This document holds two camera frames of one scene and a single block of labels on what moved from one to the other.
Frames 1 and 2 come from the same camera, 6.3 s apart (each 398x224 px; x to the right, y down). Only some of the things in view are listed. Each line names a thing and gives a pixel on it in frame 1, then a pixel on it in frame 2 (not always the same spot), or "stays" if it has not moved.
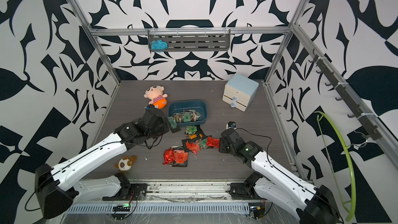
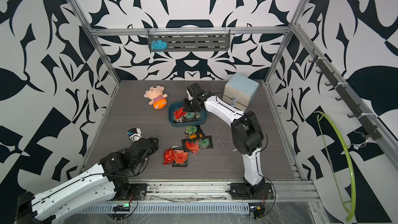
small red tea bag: (213, 142) to (179, 114)
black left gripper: (166, 125) to (154, 145)
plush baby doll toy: (155, 94) stays
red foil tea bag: (168, 156) stays
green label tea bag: (192, 129) stays
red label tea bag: (194, 147) stays
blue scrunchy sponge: (158, 45) stays
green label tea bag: (202, 143) stays
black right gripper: (220, 149) to (185, 106)
